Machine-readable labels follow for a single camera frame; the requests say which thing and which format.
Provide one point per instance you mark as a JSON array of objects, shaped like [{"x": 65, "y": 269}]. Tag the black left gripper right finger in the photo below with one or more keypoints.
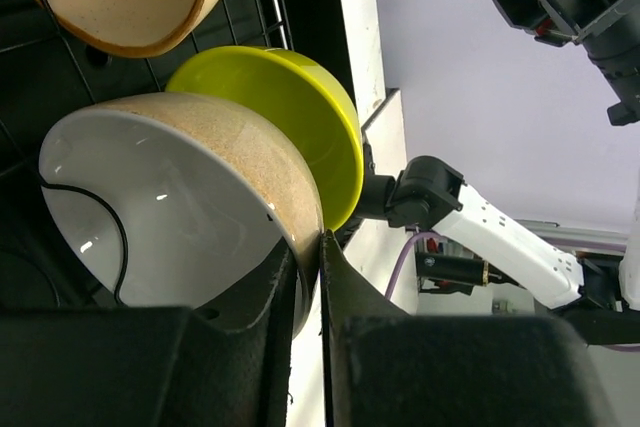
[{"x": 385, "y": 367}]

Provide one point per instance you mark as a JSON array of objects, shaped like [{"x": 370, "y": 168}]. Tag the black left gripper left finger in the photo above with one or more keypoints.
[{"x": 225, "y": 364}]

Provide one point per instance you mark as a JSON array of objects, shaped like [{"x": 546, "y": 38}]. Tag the white speckled ceramic bowl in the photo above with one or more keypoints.
[{"x": 168, "y": 199}]

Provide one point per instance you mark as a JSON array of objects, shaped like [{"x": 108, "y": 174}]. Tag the lime green bowl front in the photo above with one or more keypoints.
[{"x": 300, "y": 97}]

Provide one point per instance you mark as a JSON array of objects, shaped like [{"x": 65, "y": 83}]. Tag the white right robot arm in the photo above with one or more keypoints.
[{"x": 601, "y": 304}]

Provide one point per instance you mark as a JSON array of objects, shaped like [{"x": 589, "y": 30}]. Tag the black wire dish rack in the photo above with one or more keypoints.
[{"x": 47, "y": 73}]

